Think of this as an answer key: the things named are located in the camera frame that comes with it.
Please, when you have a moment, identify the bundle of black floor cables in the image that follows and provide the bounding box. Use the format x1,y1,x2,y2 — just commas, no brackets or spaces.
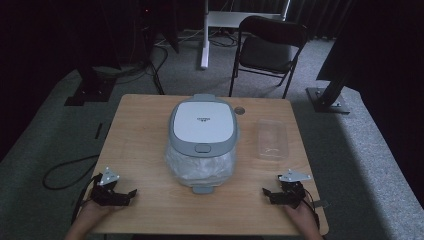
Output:
114,31,169,96

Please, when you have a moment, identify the person's left hand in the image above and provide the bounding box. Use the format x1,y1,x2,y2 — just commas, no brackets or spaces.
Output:
77,199,125,229

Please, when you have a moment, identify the black folding chair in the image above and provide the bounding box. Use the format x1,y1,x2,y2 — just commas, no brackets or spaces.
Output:
228,15,310,100

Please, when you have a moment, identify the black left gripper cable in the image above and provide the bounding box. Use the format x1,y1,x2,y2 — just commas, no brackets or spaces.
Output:
70,173,102,225

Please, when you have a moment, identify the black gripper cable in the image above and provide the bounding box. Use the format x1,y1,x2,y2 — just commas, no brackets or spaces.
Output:
70,173,102,225
301,188,322,231

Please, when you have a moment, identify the clear plastic box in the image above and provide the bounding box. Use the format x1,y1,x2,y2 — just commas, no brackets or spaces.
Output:
255,118,290,162

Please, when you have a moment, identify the black metal stand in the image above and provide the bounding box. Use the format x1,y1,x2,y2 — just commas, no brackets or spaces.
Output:
63,0,122,107
305,0,364,115

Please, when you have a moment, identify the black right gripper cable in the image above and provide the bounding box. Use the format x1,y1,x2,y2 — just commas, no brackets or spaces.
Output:
301,188,322,231

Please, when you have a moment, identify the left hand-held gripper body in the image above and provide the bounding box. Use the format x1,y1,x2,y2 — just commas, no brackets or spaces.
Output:
89,166,132,207

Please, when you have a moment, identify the person's right hand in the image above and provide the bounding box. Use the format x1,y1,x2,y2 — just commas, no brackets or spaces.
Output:
283,199,318,232

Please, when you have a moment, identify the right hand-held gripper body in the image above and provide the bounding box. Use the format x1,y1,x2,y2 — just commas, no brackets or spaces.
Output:
270,168,312,210

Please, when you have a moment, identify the white desk frame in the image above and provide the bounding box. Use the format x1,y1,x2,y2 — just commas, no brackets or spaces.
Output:
199,0,292,71

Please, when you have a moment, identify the grey lidded trash bin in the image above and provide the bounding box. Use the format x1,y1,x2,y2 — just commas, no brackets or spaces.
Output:
164,93,240,195

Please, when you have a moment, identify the black floor cable loop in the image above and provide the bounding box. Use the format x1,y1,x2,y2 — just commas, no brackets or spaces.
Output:
42,153,101,191

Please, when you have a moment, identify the white plastic bin bag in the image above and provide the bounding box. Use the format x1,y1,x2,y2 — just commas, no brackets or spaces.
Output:
165,143,237,188

